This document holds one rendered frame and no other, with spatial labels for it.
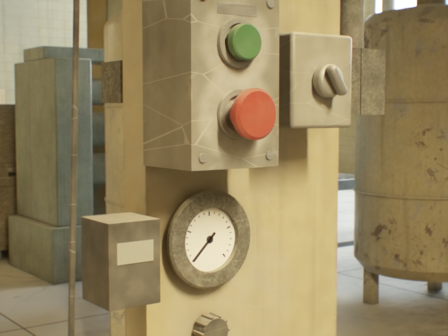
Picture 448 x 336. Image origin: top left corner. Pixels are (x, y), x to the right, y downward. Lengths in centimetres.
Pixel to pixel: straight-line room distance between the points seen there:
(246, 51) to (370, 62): 31
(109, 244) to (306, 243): 24
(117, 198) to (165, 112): 350
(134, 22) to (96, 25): 764
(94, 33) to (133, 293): 776
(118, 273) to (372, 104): 40
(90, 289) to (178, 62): 20
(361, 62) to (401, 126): 464
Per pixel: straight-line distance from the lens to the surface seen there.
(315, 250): 77
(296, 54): 65
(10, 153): 792
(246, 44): 59
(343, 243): 720
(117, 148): 407
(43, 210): 698
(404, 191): 552
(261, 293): 73
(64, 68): 667
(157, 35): 62
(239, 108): 56
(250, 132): 57
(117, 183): 409
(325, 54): 68
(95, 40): 829
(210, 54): 58
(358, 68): 85
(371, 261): 575
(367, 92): 86
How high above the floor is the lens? 152
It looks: 4 degrees down
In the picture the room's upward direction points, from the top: straight up
